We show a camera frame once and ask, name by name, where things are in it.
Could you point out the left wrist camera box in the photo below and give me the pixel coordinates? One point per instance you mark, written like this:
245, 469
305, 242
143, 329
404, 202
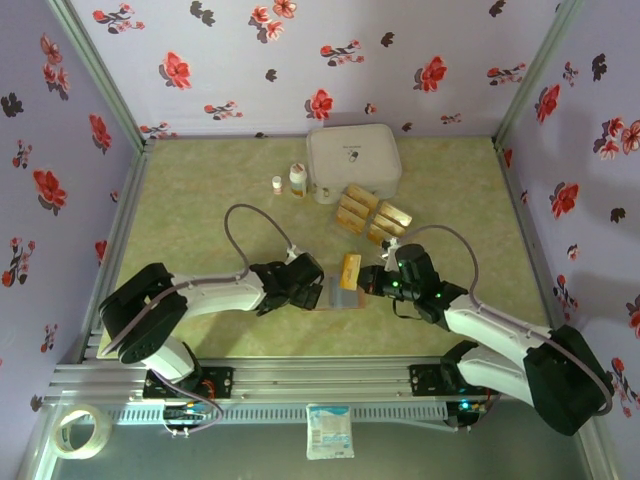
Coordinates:
296, 254

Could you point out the pink leather card holder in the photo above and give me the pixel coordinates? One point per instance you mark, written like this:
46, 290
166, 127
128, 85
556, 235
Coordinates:
345, 295

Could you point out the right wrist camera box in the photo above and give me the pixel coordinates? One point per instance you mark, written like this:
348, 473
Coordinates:
389, 250

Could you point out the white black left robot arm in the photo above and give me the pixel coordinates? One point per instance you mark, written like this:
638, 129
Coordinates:
220, 297

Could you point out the white zip medicine case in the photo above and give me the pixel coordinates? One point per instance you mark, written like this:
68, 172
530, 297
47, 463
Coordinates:
355, 157

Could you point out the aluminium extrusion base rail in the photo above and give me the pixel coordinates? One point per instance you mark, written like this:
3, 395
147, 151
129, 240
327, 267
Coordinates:
310, 377

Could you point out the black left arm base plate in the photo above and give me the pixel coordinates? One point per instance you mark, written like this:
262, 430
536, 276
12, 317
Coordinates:
220, 382

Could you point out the white blue wipes packet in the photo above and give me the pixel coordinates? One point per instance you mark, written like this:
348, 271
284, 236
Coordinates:
330, 432

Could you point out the white bottle brown label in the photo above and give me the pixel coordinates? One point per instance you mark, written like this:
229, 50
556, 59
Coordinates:
298, 181

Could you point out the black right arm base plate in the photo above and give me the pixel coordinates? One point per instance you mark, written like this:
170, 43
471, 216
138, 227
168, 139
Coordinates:
425, 377

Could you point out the aluminium frame post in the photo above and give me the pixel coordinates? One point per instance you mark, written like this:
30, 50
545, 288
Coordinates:
100, 70

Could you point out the clear tape roll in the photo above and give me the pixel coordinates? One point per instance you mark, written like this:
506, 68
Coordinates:
102, 432

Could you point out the gold VIP card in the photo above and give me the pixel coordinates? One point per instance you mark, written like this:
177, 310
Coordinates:
361, 195
350, 270
353, 206
380, 235
350, 221
389, 224
396, 212

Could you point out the small white pill bottle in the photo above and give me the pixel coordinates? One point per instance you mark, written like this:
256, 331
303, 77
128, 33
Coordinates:
276, 186

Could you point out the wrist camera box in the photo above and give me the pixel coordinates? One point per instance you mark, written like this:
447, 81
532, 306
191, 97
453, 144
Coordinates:
389, 250
296, 254

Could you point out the aluminium table side rail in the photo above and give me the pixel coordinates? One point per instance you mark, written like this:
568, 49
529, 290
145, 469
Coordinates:
118, 250
522, 235

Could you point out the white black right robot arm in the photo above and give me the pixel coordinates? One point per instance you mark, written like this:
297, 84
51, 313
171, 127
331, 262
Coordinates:
500, 325

